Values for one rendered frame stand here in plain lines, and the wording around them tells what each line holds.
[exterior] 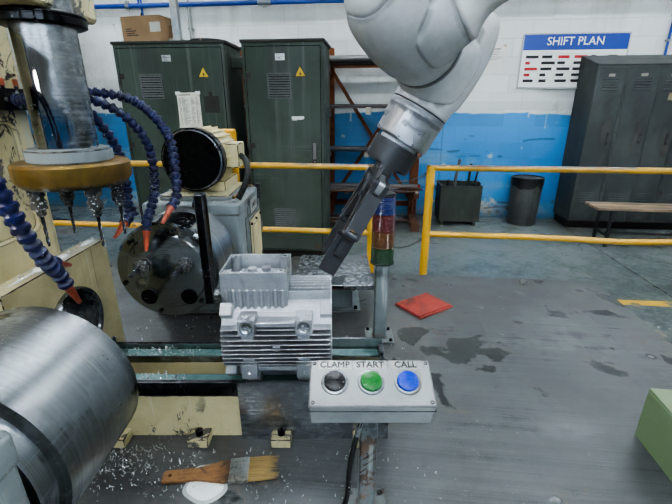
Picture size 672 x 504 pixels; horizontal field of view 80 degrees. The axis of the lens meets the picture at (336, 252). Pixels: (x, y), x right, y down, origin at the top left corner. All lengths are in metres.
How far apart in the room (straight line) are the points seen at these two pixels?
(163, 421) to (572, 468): 0.78
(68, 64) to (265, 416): 0.69
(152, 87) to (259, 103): 0.97
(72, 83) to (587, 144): 5.35
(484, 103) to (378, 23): 5.29
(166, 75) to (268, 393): 3.58
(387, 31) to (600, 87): 5.25
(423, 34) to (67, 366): 0.56
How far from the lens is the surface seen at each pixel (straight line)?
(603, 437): 1.04
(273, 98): 3.79
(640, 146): 5.86
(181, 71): 4.07
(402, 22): 0.47
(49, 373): 0.59
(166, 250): 1.06
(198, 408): 0.89
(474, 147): 5.74
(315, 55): 3.74
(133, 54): 4.28
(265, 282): 0.73
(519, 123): 5.86
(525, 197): 5.58
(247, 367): 0.77
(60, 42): 0.81
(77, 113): 0.80
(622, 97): 5.78
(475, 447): 0.91
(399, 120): 0.62
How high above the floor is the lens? 1.42
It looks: 20 degrees down
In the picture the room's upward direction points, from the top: straight up
